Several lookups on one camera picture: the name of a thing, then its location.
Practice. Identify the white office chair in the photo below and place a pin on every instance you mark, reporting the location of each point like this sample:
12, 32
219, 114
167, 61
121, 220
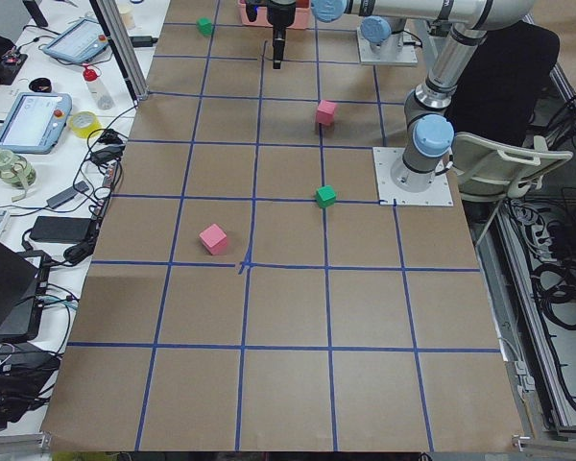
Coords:
489, 171

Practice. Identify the clear squeeze bottle red cap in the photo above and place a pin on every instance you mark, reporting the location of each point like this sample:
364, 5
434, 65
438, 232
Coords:
97, 89

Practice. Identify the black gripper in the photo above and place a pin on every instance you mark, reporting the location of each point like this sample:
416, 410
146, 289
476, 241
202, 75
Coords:
280, 15

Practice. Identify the pink cube near center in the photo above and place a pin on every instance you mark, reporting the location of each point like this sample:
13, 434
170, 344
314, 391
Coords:
325, 113

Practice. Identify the pink cube far side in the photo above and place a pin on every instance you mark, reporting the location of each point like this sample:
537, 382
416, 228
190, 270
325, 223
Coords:
214, 239

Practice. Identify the green cube near center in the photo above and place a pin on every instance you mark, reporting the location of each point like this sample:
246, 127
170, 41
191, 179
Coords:
325, 196

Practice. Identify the black round container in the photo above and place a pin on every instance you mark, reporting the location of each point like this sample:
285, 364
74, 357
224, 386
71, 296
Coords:
41, 85

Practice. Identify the black laptop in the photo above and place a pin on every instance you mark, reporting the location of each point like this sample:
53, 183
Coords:
23, 281

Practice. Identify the lower teach pendant tablet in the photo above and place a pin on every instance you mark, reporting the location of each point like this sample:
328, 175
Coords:
35, 122

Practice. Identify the pink plastic bin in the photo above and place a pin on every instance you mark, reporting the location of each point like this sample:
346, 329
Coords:
301, 22

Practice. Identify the green cube at corner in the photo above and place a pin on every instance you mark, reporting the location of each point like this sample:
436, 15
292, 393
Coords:
205, 26

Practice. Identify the pink cube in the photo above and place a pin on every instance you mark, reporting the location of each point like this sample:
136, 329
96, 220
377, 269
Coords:
214, 239
325, 113

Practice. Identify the upper teach pendant tablet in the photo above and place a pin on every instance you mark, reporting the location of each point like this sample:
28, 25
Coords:
81, 42

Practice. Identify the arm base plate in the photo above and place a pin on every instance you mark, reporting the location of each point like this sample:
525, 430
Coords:
385, 43
429, 192

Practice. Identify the aluminium frame post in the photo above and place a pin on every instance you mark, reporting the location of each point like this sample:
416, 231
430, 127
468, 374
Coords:
108, 16

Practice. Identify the yellow tape roll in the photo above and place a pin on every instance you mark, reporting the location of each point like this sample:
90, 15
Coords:
84, 124

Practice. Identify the teach pendant tablet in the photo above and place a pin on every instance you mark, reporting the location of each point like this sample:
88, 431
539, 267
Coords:
35, 122
81, 42

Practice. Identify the black power adapter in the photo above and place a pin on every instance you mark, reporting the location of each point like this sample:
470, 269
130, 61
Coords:
51, 229

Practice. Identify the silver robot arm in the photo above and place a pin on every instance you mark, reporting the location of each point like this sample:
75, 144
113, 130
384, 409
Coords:
429, 134
381, 40

